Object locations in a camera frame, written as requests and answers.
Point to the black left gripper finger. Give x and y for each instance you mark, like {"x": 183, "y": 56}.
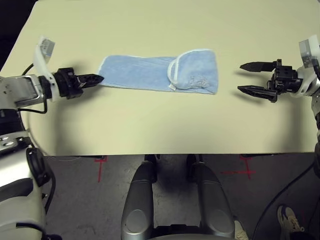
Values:
{"x": 90, "y": 77}
{"x": 90, "y": 83}

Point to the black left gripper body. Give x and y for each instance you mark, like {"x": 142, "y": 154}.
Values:
{"x": 66, "y": 83}

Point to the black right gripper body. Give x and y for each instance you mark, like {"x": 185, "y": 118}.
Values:
{"x": 285, "y": 80}

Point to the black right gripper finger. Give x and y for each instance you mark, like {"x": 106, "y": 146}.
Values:
{"x": 260, "y": 93}
{"x": 260, "y": 67}

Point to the light blue terry towel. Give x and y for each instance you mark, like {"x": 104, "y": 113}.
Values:
{"x": 150, "y": 75}

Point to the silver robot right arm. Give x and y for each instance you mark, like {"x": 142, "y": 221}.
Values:
{"x": 317, "y": 112}

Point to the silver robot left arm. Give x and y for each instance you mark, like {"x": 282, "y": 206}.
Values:
{"x": 15, "y": 180}

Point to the bystander beige sneaker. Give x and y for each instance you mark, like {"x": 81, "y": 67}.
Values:
{"x": 290, "y": 220}
{"x": 240, "y": 231}

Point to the grey robot waist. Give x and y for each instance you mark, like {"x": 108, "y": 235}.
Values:
{"x": 175, "y": 237}

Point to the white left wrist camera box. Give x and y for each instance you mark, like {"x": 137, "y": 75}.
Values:
{"x": 41, "y": 60}

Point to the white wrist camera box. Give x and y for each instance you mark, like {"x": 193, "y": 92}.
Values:
{"x": 310, "y": 50}
{"x": 41, "y": 60}

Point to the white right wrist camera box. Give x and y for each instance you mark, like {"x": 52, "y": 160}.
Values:
{"x": 310, "y": 50}

